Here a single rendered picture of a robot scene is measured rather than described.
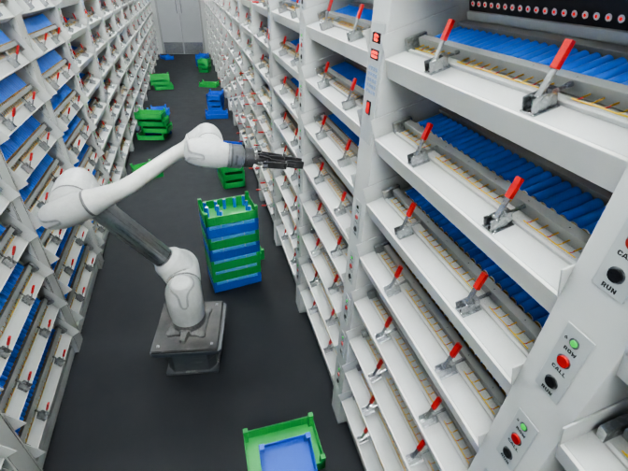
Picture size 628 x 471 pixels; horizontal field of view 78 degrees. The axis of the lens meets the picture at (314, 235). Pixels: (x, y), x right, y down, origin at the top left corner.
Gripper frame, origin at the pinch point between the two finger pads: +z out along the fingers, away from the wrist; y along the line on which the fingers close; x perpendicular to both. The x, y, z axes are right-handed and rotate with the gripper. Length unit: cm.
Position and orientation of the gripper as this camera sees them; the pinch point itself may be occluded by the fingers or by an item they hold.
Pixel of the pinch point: (293, 163)
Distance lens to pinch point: 156.0
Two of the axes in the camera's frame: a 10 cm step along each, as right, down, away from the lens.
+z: 9.4, 0.4, 3.5
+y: 2.8, 5.4, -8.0
